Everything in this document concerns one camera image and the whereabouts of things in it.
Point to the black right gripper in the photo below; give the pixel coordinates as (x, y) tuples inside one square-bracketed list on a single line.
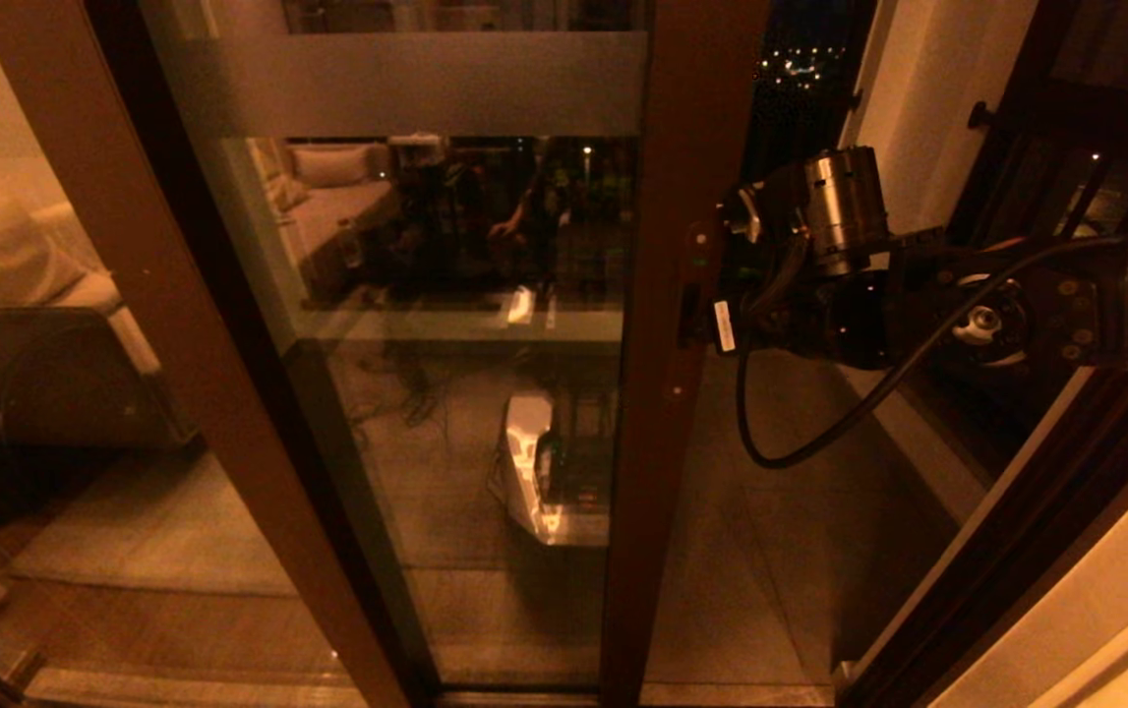
[(819, 320)]

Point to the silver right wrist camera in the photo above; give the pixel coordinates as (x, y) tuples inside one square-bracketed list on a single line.
[(765, 211)]

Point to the dark brown door jamb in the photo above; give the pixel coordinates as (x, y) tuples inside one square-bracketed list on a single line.
[(1065, 511)]

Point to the brown framed sliding glass door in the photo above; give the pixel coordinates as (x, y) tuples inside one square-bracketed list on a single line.
[(696, 118)]

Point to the black window guard railing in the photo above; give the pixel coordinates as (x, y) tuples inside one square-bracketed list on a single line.
[(800, 88), (1065, 108)]

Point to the brown framed fixed glass panel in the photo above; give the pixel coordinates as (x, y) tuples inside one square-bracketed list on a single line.
[(180, 295)]

